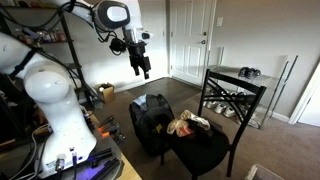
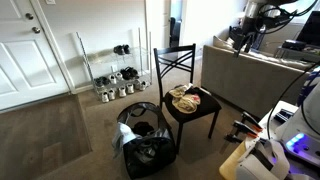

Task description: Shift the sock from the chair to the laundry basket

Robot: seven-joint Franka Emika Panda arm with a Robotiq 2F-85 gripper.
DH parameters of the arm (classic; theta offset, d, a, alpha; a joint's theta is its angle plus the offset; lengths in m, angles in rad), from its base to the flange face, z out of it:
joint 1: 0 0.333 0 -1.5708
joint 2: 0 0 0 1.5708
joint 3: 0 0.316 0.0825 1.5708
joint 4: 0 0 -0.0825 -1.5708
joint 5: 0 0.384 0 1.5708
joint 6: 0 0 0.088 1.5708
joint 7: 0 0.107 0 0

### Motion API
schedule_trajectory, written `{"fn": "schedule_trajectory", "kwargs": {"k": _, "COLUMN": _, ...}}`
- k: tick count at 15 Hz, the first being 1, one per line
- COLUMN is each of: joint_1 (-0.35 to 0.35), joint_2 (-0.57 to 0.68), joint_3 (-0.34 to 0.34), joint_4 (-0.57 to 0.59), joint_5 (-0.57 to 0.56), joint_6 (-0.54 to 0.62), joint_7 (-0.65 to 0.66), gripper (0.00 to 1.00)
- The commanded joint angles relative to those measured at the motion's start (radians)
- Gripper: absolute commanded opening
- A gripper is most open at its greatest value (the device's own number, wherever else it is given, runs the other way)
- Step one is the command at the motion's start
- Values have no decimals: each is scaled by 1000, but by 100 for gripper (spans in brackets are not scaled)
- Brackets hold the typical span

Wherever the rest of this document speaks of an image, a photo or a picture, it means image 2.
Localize black sock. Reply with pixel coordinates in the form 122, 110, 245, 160
185, 87, 210, 97

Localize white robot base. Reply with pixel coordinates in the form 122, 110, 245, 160
275, 68, 320, 168

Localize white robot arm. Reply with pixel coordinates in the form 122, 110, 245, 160
229, 0, 298, 57

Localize black metal chair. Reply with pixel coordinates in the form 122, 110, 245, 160
153, 44, 222, 152

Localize dark clothes inside basket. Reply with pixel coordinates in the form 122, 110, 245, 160
133, 122, 154, 136

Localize white garment on basket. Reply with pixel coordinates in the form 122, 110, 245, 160
112, 122, 140, 158

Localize black mesh laundry basket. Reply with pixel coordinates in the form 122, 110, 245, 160
117, 102, 176, 179

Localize cream and pink clothes pile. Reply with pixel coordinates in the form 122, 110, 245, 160
169, 85, 201, 114

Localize white sneaker right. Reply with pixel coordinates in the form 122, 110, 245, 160
126, 83, 135, 94

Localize white sneaker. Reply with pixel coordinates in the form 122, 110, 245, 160
108, 89, 116, 100
119, 87, 127, 98
126, 83, 135, 94
101, 92, 109, 103

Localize black shoes middle shelf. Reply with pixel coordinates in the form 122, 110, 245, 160
120, 67, 138, 80

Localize black shoes shelf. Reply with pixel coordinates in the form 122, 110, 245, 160
113, 45, 130, 55
120, 67, 138, 80

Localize white sneaker centre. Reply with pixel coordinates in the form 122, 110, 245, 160
119, 87, 127, 98

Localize black shoes top shelf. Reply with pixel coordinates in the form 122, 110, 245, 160
113, 45, 130, 55

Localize white sneaker far left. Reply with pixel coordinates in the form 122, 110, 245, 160
101, 92, 109, 103

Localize black orange clamp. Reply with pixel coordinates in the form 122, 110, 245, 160
224, 111, 263, 143

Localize grey fabric sofa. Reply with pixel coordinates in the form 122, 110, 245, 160
201, 36, 312, 117

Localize white VR headset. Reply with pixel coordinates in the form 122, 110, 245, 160
235, 140, 290, 180

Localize black device on table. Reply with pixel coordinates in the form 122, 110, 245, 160
274, 109, 294, 124

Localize white entry door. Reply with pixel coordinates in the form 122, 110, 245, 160
0, 0, 69, 110

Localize metal wire shoe rack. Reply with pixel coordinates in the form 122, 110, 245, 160
76, 28, 152, 101

